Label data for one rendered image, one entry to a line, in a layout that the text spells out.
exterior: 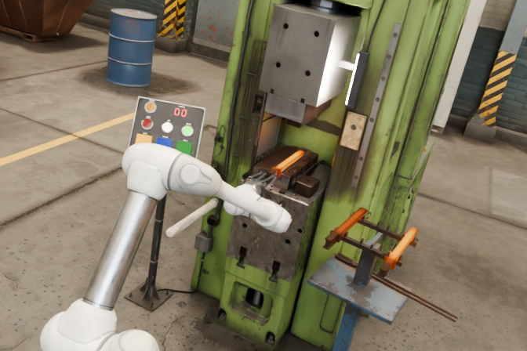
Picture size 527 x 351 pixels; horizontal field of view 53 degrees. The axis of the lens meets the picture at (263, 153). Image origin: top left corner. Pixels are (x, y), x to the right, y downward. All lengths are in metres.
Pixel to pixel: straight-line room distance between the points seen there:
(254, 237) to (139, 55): 4.58
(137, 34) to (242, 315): 4.61
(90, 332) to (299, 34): 1.49
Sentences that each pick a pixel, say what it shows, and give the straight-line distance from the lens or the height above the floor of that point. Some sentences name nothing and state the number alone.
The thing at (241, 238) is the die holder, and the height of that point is 0.60.
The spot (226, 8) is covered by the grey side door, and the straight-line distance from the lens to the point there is 9.17.
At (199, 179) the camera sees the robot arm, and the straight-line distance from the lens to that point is 1.68.
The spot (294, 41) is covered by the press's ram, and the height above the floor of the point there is 1.63.
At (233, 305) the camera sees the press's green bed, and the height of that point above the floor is 0.16.
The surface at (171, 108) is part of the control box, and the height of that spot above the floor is 1.17.
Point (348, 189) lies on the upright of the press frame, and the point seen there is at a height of 0.97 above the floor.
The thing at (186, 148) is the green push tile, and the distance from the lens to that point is 2.64.
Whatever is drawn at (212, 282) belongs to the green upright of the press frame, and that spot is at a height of 0.11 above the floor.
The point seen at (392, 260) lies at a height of 0.97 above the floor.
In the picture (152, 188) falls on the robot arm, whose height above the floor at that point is 1.22.
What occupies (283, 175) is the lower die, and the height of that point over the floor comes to 0.98.
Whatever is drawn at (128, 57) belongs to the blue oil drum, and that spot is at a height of 0.38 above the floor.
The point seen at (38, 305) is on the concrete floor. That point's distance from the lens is 3.21.
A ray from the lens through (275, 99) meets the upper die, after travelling 2.52.
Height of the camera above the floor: 2.02
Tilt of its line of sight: 21 degrees down
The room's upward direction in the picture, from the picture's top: 11 degrees clockwise
